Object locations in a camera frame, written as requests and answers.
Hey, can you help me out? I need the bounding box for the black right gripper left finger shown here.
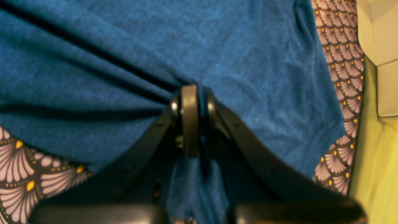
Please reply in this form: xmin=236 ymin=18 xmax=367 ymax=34
xmin=170 ymin=85 xmax=199 ymax=159

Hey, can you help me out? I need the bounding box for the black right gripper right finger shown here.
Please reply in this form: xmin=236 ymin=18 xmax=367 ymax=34
xmin=203 ymin=88 xmax=223 ymax=156

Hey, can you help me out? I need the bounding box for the blue T-shirt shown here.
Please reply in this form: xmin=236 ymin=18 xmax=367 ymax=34
xmin=0 ymin=0 xmax=347 ymax=224

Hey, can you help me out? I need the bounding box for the patterned fan-print tablecloth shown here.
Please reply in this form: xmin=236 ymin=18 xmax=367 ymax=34
xmin=0 ymin=0 xmax=366 ymax=224

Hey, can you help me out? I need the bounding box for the white plastic bin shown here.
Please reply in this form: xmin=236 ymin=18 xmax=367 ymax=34
xmin=357 ymin=0 xmax=398 ymax=122

